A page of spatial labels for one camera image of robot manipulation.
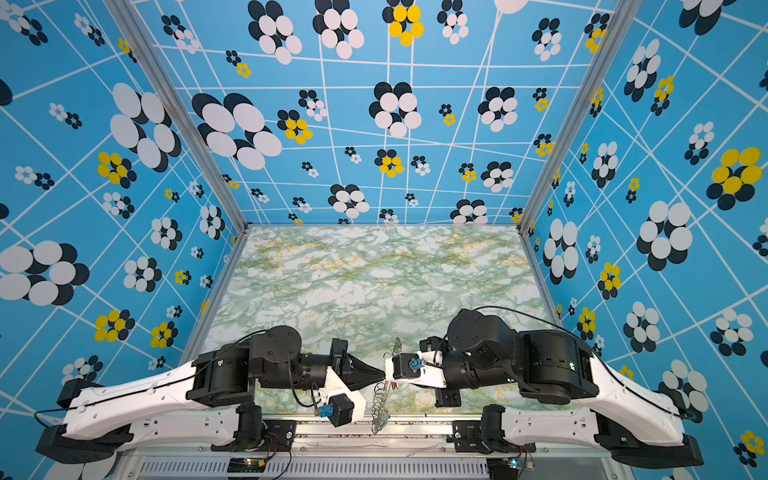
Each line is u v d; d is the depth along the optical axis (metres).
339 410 0.39
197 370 0.43
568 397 0.34
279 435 0.73
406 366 0.39
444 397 0.43
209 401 0.42
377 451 0.73
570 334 0.40
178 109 0.85
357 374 0.49
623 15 0.68
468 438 0.73
